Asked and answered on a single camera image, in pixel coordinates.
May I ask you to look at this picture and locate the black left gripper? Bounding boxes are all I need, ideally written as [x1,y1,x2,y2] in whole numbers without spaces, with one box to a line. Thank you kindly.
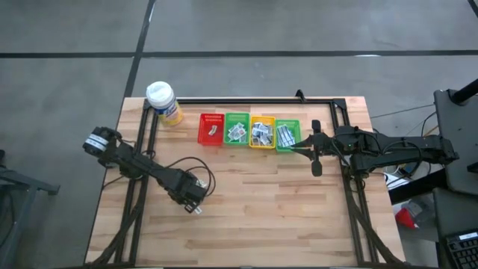
[167,170,209,214]

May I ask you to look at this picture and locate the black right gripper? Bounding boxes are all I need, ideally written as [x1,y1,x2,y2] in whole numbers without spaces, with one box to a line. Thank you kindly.
[290,119,339,178]

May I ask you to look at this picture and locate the green plastic basket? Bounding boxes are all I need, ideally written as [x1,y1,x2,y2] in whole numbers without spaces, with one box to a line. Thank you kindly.
[223,112,251,146]
[275,119,302,153]

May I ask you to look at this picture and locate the yellow plastic basket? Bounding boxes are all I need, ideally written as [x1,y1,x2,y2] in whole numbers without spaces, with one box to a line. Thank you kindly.
[249,116,276,151]

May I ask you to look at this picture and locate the red plastic basket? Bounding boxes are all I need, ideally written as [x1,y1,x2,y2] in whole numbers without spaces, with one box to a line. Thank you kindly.
[196,113,226,147]

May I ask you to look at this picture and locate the white paper sheet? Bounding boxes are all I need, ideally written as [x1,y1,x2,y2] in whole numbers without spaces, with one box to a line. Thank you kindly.
[385,174,410,191]

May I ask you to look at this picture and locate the black power brick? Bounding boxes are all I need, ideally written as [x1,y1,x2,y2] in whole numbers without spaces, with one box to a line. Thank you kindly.
[399,165,421,179]

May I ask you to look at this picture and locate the Lysol wipes canister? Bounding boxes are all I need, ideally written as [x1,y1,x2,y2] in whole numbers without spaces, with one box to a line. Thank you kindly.
[145,81,184,127]

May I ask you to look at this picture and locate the red floor object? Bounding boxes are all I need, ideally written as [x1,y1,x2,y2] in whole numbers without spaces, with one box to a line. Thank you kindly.
[394,207,418,230]

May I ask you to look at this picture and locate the grey side table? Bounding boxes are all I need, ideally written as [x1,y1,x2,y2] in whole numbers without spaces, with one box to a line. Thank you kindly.
[433,88,478,196]

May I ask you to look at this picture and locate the dark grey desk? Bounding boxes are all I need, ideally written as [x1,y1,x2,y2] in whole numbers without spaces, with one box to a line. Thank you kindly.
[432,186,478,269]

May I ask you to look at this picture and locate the black tripod stand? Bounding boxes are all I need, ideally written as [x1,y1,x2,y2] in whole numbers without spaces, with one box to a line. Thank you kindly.
[0,148,61,269]

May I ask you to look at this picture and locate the black keyboard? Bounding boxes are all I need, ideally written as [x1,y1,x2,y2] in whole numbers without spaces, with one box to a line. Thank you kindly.
[443,230,478,269]

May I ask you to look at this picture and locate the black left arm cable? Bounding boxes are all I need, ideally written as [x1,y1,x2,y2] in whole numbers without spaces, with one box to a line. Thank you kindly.
[164,155,217,199]

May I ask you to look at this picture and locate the black aluminium rig frame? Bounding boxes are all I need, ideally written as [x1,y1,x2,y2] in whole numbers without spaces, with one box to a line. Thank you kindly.
[86,97,408,269]

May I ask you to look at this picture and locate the thick black post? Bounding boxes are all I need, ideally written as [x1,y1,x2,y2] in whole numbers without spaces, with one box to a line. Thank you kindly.
[449,77,478,106]

